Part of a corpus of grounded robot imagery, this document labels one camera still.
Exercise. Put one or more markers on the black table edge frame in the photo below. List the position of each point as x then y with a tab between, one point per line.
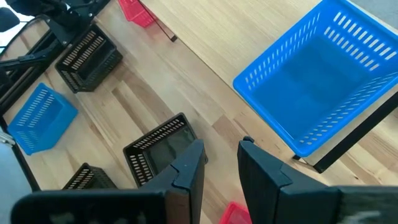
21	161

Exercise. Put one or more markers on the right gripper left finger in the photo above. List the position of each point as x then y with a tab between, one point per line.
174	199

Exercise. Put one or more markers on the black slotted plastic basket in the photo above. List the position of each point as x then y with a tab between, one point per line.
93	62
155	152
90	180

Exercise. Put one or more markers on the blue slotted plastic basket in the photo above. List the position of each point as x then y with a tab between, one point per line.
311	87
43	121

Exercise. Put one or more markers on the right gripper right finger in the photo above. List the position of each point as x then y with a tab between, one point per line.
280	196

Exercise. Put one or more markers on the red slotted plastic basket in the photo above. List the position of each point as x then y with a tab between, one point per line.
136	12
234	214

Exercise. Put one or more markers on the wooden shelf with black legs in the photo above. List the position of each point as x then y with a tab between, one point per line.
217	37

